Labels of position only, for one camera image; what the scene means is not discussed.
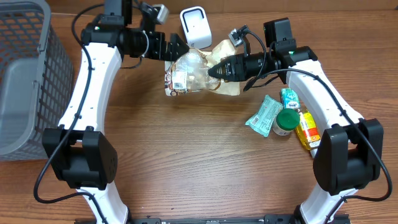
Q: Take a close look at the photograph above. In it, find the brown white snack packet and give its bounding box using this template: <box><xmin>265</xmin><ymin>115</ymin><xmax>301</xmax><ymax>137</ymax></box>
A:
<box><xmin>164</xmin><ymin>39</ymin><xmax>240</xmax><ymax>96</ymax></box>

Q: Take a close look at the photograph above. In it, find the small teal box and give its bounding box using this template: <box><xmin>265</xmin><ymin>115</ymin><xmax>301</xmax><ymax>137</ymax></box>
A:
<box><xmin>280</xmin><ymin>88</ymin><xmax>300</xmax><ymax>110</ymax></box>

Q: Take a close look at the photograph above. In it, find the teal snack packet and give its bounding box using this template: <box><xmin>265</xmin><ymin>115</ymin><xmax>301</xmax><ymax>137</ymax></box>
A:
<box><xmin>245</xmin><ymin>95</ymin><xmax>283</xmax><ymax>138</ymax></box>

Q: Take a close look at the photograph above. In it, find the green lid jar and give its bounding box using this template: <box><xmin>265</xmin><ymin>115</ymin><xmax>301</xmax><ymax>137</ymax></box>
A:
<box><xmin>272</xmin><ymin>108</ymin><xmax>300</xmax><ymax>136</ymax></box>

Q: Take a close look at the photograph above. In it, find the yellow oil bottle silver cap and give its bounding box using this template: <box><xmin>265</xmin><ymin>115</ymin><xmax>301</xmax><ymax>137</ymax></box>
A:
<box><xmin>295</xmin><ymin>108</ymin><xmax>321</xmax><ymax>158</ymax></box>

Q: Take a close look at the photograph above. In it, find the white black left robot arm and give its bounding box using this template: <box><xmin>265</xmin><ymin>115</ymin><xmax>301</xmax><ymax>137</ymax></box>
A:
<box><xmin>42</xmin><ymin>1</ymin><xmax>189</xmax><ymax>223</ymax></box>

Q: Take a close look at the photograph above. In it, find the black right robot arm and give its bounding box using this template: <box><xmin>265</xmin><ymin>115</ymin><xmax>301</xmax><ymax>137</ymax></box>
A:
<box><xmin>208</xmin><ymin>18</ymin><xmax>388</xmax><ymax>224</ymax></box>

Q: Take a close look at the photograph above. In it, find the white barcode scanner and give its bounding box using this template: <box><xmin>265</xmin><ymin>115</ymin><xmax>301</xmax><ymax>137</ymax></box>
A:
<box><xmin>180</xmin><ymin>6</ymin><xmax>212</xmax><ymax>49</ymax></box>

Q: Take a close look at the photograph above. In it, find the grey plastic basket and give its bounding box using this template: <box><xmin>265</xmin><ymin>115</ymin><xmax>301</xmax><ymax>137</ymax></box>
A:
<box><xmin>1</xmin><ymin>0</ymin><xmax>74</xmax><ymax>161</ymax></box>

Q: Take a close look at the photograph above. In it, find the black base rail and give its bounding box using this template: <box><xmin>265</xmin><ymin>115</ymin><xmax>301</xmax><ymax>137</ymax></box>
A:
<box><xmin>74</xmin><ymin>213</ymin><xmax>352</xmax><ymax>224</ymax></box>

